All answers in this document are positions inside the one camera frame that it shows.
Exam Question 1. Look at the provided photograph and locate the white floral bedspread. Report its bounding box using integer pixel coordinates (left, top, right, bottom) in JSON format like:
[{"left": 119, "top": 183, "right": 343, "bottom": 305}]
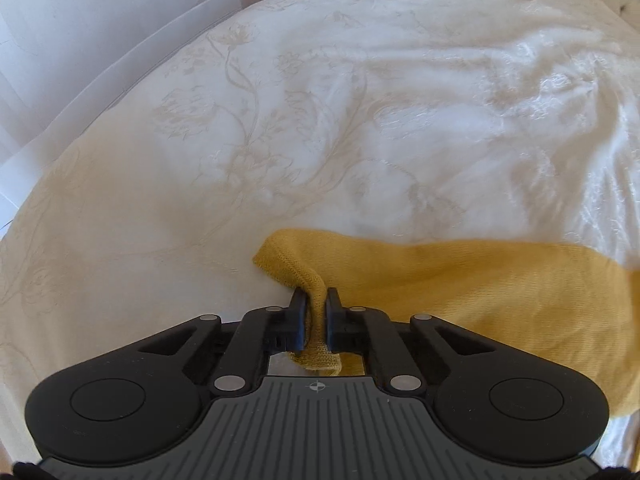
[{"left": 0, "top": 0, "right": 640, "bottom": 467}]

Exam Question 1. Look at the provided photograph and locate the yellow knitted sweater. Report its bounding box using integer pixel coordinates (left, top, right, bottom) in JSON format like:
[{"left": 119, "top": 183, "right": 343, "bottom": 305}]
[{"left": 251, "top": 229, "right": 640, "bottom": 418}]

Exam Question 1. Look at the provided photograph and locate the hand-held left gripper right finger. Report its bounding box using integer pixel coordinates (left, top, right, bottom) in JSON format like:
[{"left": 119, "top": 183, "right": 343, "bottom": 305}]
[{"left": 325, "top": 287, "right": 501, "bottom": 396}]

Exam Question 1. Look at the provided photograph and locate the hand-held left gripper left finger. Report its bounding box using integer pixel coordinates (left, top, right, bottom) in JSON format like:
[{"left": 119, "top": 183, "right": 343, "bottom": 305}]
[{"left": 135, "top": 287, "right": 308, "bottom": 396}]

